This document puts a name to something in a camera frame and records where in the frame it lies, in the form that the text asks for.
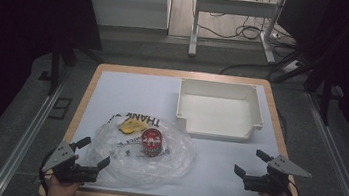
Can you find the person's left hand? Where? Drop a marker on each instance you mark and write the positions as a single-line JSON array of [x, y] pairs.
[[61, 192]]

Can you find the white plastic bin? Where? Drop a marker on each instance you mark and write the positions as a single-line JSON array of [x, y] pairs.
[[219, 117]]

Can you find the white metal stand frame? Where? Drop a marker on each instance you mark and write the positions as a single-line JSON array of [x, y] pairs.
[[235, 7]]

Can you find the white power strip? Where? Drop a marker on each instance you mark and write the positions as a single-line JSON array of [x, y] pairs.
[[291, 66]]

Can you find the red candy jar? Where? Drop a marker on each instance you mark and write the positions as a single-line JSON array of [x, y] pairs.
[[152, 142]]

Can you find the black stand legs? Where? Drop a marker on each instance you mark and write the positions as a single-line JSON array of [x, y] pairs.
[[326, 96], [54, 66]]

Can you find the white cabinet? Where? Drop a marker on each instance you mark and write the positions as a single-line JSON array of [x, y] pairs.
[[127, 1]]

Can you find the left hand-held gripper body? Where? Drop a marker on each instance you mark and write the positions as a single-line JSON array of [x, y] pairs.
[[64, 161]]

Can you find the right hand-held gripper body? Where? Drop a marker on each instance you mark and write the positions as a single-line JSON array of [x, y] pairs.
[[273, 182]]

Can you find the clear printed plastic bag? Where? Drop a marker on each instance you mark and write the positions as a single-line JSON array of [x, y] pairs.
[[161, 163]]

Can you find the yellow snack packet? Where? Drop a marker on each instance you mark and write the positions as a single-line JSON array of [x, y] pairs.
[[132, 126]]

